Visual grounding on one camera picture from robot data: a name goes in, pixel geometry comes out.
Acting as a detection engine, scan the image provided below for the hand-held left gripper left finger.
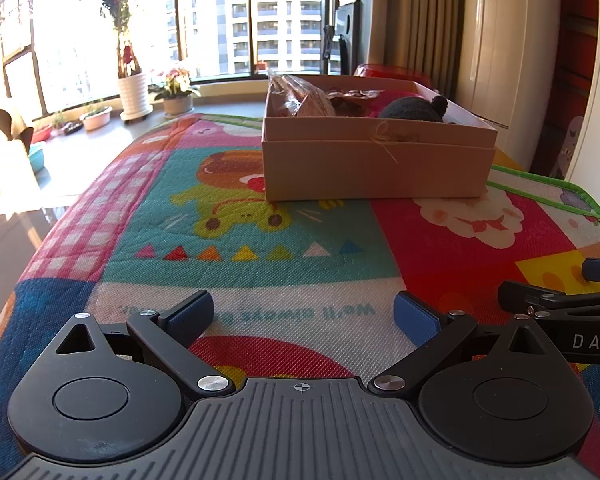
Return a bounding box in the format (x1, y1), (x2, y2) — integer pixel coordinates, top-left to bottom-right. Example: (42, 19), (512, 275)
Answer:
(55, 290), (237, 397)

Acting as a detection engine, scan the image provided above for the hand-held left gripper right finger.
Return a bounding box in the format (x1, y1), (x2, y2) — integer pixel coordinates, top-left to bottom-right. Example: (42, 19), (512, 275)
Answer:
(367, 290), (557, 397)

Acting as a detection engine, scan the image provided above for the cardboard box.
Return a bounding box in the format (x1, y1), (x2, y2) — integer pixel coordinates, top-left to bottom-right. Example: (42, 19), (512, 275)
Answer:
(261, 74), (499, 202)

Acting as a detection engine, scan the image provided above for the bread packet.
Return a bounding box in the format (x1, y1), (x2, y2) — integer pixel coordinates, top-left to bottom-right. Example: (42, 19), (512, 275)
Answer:
(267, 74), (332, 119)

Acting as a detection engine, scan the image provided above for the colourful printed play mat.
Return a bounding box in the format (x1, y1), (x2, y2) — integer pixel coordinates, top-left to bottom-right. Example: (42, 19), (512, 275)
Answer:
(0, 112), (600, 480)

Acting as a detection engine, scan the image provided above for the black knitted hat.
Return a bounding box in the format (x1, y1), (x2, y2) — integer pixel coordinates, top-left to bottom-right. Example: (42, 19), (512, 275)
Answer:
(377, 94), (450, 124)

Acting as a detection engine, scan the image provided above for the small white planter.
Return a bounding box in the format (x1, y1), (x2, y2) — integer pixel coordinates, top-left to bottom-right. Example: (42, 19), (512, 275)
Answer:
(78, 102), (114, 132)

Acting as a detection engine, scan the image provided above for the flowering plant in pot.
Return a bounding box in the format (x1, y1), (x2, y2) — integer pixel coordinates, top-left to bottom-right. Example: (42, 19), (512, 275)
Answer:
(151, 67), (202, 120)

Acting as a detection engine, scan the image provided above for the tall plant in white pot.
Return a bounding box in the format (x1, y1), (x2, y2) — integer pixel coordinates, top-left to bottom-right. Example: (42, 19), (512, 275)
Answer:
(77, 0), (155, 124)

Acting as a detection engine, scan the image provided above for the white cylindrical appliance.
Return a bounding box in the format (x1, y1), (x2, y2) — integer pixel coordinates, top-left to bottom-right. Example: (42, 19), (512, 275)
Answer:
(454, 0), (600, 129)

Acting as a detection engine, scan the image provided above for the brown cardboard piece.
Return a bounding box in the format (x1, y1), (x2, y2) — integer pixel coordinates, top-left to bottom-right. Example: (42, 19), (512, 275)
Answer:
(0, 106), (36, 202)

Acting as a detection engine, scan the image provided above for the red container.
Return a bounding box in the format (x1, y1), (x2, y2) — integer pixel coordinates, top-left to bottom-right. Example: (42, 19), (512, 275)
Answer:
(353, 62), (434, 87)

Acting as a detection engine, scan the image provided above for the black chair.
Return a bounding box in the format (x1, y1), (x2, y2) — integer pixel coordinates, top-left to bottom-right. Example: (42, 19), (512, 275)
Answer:
(321, 0), (364, 77)

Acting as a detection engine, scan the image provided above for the black framed window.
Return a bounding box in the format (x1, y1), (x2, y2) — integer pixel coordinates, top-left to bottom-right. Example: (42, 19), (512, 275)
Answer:
(172, 0), (332, 82)

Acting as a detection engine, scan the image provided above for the beige curtain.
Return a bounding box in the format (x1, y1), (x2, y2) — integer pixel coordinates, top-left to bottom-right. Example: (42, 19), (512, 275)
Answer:
(369, 0), (482, 107)

